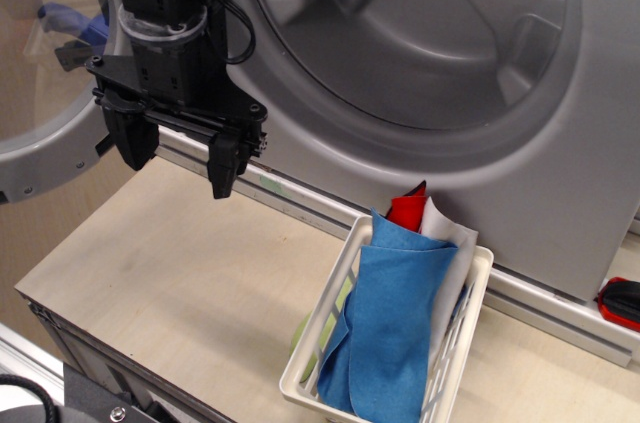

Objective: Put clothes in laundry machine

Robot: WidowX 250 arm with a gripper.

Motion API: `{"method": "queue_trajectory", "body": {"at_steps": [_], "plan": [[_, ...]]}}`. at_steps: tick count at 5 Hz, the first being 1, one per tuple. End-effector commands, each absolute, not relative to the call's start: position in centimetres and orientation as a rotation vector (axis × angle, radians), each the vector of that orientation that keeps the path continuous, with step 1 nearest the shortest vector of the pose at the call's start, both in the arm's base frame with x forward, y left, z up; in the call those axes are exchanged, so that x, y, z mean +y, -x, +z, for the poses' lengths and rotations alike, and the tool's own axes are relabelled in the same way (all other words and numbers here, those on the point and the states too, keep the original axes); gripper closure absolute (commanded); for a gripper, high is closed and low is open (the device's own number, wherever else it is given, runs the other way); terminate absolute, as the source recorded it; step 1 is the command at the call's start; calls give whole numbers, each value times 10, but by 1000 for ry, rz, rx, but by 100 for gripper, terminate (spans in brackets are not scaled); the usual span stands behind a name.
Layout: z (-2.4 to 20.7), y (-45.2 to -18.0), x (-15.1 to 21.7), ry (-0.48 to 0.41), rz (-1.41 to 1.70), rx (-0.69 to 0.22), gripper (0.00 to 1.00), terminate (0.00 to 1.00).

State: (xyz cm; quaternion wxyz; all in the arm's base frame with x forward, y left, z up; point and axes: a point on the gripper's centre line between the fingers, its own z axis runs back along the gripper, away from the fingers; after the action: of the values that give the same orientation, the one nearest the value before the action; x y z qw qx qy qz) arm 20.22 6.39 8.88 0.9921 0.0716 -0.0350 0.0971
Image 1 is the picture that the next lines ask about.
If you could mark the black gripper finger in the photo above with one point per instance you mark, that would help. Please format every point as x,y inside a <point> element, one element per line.
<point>227,159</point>
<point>135,138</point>

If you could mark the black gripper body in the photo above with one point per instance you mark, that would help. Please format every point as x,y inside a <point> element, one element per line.
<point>187,90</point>

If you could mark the red felt cloth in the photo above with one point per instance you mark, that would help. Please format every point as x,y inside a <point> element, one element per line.
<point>407,210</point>

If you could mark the white felt cloth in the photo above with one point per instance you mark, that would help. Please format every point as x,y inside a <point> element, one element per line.
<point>436,226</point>

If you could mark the blue felt cloth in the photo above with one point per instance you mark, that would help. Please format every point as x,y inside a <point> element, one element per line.
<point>376,362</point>

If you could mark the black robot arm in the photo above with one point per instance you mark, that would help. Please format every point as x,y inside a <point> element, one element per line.
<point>220,24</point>

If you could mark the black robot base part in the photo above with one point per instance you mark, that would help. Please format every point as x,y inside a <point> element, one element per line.
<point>84,401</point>

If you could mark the grey round machine door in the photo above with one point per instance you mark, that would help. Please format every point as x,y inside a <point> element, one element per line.
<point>51,129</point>

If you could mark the white plastic laundry basket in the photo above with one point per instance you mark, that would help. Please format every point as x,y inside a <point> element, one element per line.
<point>444,377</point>

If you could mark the grey toy washing machine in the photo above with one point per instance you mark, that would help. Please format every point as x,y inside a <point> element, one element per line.
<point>522,117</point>

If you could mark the blue object behind door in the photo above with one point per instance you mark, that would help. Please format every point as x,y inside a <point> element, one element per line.
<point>63,19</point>

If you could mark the red and black tool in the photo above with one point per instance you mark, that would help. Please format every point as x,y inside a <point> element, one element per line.
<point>618,302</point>

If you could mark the aluminium profile rail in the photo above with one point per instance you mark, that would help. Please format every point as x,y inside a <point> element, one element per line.
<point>500,303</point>

